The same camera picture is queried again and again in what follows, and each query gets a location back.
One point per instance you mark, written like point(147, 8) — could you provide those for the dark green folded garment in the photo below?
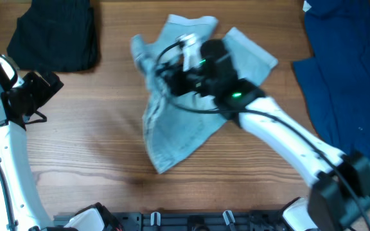
point(55, 35)

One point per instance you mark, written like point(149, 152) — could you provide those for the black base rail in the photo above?
point(254, 220)

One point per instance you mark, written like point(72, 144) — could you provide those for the blue shirt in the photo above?
point(336, 79)

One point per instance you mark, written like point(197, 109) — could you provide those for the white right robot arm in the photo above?
point(339, 183)

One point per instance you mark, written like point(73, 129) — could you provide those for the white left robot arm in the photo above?
point(20, 204)

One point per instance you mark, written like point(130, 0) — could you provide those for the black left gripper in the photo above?
point(35, 81)

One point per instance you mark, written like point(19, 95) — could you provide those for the light blue denim shorts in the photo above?
point(170, 134)

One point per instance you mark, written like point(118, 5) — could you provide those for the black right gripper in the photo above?
point(175, 82)

